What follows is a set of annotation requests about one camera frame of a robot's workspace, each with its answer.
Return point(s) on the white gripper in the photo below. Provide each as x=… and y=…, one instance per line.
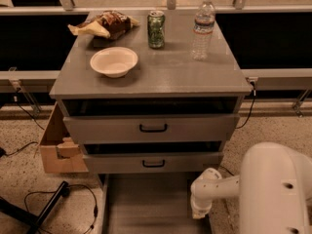
x=198, y=204

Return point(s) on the brown yellow chip bag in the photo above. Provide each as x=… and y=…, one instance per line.
x=108, y=24

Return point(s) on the grey middle drawer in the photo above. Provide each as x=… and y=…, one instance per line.
x=134, y=163

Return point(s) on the cardboard box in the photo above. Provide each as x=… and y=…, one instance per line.
x=59, y=153

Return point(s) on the metal window rail frame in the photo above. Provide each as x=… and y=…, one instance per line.
x=261, y=34

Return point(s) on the green soda can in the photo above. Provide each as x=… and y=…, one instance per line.
x=156, y=29

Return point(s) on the grey drawer cabinet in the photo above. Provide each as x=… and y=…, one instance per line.
x=163, y=82

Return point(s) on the grey drawer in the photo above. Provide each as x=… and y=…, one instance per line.
x=134, y=163
x=152, y=128
x=156, y=203

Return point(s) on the white paper bowl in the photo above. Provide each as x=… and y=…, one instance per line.
x=114, y=62

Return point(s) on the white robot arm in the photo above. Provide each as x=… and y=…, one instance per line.
x=273, y=188

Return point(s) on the grey top drawer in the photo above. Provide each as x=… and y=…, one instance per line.
x=152, y=128

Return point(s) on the clear plastic water bottle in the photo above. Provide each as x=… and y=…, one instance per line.
x=204, y=23

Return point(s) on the grey bottom drawer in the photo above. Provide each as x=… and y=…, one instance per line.
x=156, y=203

